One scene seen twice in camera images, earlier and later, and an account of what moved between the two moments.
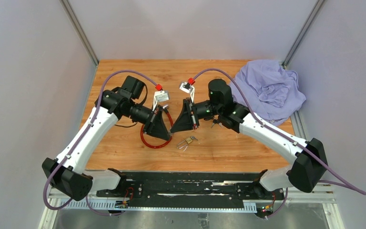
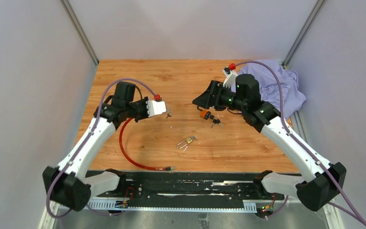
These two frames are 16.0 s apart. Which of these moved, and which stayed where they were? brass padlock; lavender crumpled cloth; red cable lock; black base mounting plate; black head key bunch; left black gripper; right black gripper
Moved: right black gripper; left black gripper; red cable lock
Stayed: black base mounting plate; brass padlock; black head key bunch; lavender crumpled cloth
